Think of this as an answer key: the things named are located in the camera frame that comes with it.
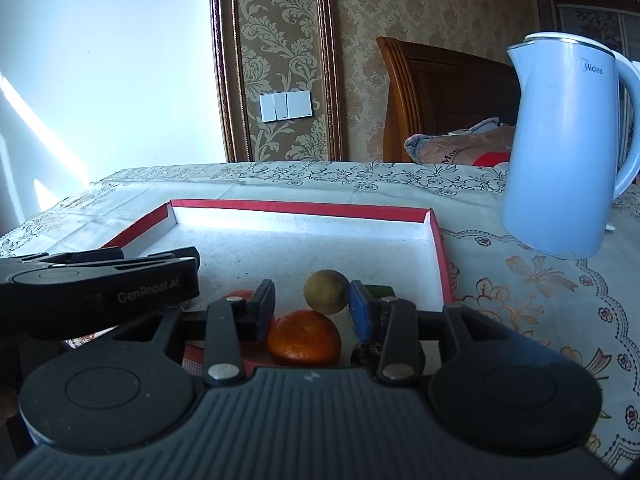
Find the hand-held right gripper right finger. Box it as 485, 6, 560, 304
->
348, 280, 506, 386

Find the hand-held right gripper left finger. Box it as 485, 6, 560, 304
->
115, 279, 277, 387

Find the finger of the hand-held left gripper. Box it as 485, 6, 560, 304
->
120, 246, 201, 267
0, 247, 125, 272

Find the dark water chestnut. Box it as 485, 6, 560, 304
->
350, 342, 386, 368

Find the yellow longan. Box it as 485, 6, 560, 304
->
303, 270, 351, 316

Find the red cardboard tray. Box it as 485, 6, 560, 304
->
100, 199, 457, 376

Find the floral lace tablecloth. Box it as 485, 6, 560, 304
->
0, 160, 640, 476

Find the folded cloth on chair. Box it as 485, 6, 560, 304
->
404, 117, 516, 167

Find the wooden chair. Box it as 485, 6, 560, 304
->
376, 36, 521, 163

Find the wooden framed wallpaper panel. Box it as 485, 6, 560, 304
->
209, 0, 346, 163

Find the white electric kettle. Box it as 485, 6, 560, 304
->
501, 32, 640, 260

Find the wardrobe with patterned doors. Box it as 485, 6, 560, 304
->
542, 0, 640, 61

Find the white wall light switch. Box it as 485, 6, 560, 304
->
259, 91, 313, 123

